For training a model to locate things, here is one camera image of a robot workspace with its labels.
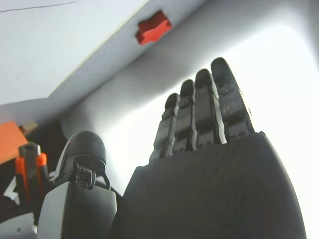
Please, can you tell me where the black orange tool handle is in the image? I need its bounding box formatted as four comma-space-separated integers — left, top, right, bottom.
14, 142, 50, 207

